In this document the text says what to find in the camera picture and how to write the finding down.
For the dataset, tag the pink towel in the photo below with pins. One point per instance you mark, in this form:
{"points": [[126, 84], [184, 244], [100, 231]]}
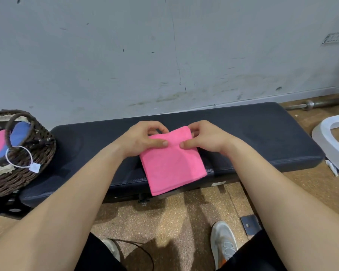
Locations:
{"points": [[172, 166]]}

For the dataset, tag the person's left white shoe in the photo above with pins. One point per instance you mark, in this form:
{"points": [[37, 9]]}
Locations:
{"points": [[113, 248]]}

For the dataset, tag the person's right thumb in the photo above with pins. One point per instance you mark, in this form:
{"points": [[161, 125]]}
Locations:
{"points": [[188, 144]]}

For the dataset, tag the brown wicker basket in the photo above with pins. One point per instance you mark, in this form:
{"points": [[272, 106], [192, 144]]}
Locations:
{"points": [[31, 166]]}

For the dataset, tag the person's left forearm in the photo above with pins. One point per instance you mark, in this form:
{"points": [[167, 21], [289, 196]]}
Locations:
{"points": [[59, 211]]}

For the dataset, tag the white paper scrap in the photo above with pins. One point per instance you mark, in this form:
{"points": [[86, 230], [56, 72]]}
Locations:
{"points": [[332, 167]]}

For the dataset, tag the person's right forearm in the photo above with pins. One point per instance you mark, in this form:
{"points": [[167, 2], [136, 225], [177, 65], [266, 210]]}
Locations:
{"points": [[285, 208]]}

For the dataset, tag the person's left thumb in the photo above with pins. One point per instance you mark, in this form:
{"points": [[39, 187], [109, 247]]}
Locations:
{"points": [[159, 143]]}

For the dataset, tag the steel barbell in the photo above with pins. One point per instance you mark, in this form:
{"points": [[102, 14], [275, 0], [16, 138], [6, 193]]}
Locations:
{"points": [[322, 102]]}

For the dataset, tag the white tag with loop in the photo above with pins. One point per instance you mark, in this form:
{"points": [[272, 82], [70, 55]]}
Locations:
{"points": [[34, 167]]}

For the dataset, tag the white metal frame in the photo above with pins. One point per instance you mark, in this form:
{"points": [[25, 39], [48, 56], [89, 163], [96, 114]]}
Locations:
{"points": [[327, 141]]}

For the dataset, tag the black padded bench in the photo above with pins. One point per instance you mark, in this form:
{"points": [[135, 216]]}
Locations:
{"points": [[257, 132]]}

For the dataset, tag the person's white shoe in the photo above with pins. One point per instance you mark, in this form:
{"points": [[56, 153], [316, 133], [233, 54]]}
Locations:
{"points": [[113, 248], [223, 242]]}

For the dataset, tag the black shorts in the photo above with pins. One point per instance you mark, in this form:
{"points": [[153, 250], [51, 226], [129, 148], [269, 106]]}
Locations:
{"points": [[96, 258]]}

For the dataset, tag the grey metal floor plate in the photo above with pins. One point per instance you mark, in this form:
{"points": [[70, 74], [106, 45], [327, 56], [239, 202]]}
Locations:
{"points": [[250, 224]]}

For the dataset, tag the white wall socket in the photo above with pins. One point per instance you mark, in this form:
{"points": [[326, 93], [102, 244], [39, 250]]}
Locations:
{"points": [[334, 38]]}

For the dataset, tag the person's right white shoe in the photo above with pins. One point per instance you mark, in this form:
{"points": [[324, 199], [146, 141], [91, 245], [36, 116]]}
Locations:
{"points": [[223, 242]]}

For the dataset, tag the blue cloth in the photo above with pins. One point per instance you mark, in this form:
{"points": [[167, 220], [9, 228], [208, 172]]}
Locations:
{"points": [[19, 132]]}

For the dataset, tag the person's left hand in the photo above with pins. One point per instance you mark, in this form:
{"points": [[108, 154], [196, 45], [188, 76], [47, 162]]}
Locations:
{"points": [[138, 138]]}

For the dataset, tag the person's right hand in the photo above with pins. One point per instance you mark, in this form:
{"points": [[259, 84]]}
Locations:
{"points": [[210, 136]]}

